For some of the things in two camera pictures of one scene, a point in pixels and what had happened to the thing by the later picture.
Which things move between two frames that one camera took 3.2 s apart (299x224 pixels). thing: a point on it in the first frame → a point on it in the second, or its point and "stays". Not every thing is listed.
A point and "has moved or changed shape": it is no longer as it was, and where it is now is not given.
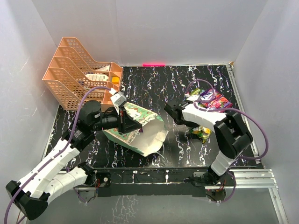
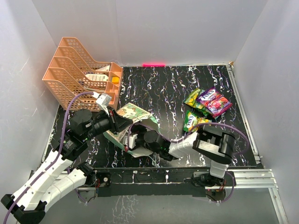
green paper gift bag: [145, 142] has moved or changed shape
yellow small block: [115, 80] stays
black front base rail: [149, 181] stays
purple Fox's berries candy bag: [221, 102] stays
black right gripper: [191, 124] → [139, 134]
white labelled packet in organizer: [97, 77] stays
